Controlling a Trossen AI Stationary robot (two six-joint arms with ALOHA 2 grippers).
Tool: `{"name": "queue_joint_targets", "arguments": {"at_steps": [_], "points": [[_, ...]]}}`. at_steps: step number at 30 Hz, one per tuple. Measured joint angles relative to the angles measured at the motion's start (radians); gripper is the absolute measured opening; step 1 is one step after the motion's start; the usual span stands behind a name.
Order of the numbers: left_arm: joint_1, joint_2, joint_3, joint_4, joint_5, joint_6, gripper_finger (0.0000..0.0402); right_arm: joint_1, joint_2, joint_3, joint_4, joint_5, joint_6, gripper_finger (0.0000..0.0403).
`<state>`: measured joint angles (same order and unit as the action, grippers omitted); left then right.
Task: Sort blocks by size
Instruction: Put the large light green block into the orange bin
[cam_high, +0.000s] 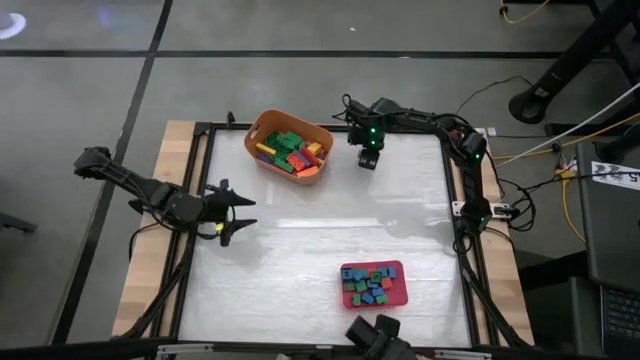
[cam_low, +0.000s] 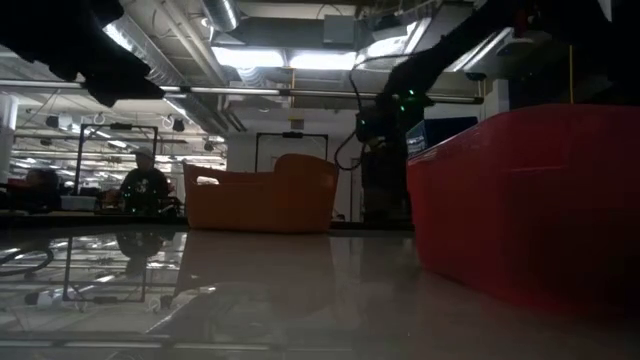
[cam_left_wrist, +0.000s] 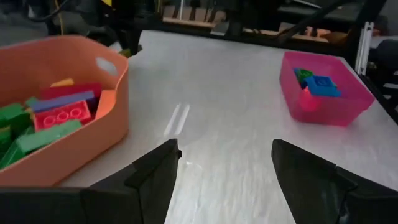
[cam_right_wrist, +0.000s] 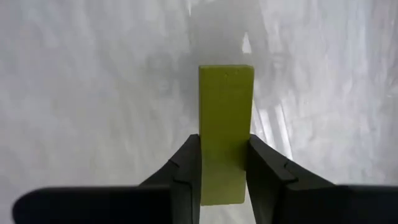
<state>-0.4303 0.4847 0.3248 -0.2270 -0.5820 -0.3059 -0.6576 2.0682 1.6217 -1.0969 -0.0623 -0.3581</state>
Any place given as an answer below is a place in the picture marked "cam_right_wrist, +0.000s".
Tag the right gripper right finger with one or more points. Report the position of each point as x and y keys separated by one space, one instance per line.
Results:
x=311 y=205

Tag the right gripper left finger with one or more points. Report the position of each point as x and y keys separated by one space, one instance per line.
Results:
x=124 y=205

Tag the long olive green block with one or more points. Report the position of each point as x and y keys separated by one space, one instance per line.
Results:
x=225 y=109

